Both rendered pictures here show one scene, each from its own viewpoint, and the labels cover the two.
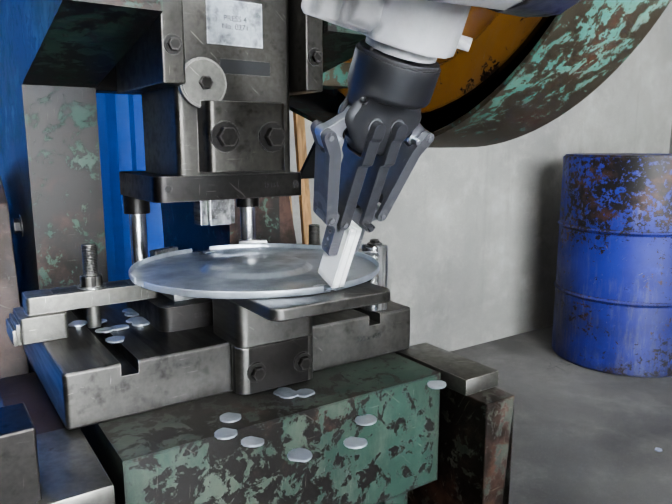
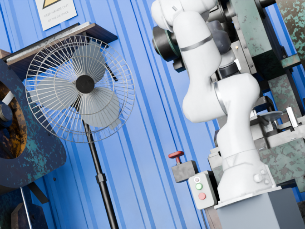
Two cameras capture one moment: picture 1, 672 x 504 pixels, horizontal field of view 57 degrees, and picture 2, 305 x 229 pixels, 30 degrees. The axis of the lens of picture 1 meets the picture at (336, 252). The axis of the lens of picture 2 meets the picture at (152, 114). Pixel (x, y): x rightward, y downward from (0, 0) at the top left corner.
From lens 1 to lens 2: 2.00 m
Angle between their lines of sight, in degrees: 57
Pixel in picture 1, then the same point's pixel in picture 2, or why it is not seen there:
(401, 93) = (224, 73)
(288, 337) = (256, 138)
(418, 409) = (297, 149)
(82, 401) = (212, 163)
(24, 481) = (191, 170)
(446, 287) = not seen: outside the picture
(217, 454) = not seen: hidden behind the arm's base
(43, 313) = (213, 152)
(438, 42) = (223, 62)
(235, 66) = not seen: hidden behind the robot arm
